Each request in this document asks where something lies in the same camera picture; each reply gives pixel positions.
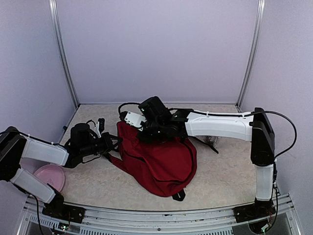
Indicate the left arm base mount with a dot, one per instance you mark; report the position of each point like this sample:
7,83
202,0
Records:
56,208

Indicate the pink plastic plate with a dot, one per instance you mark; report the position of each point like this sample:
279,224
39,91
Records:
52,175

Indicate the aluminium corner post left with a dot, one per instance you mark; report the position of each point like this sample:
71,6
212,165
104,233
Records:
62,52

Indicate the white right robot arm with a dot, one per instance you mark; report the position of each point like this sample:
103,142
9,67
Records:
253,127

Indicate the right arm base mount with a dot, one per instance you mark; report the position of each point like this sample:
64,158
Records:
256,210

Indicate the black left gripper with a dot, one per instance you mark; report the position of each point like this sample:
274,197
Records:
108,145

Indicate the aluminium corner post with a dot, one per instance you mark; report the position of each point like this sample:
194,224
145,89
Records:
62,52
252,53

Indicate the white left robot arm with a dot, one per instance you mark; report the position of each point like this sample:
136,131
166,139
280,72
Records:
83,142

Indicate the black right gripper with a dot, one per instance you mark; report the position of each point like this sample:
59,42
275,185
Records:
147,138

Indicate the aluminium corner post right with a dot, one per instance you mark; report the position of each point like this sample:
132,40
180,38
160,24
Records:
252,53

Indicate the dark red student backpack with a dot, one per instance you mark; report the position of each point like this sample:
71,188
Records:
163,169

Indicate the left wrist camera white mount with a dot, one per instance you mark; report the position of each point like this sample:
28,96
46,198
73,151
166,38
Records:
100,127

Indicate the aluminium front frame rail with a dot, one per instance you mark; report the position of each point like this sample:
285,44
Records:
105,221

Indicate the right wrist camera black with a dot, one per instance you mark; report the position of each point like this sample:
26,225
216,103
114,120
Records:
133,119

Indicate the white floral mug orange inside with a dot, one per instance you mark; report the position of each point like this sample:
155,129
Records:
212,140

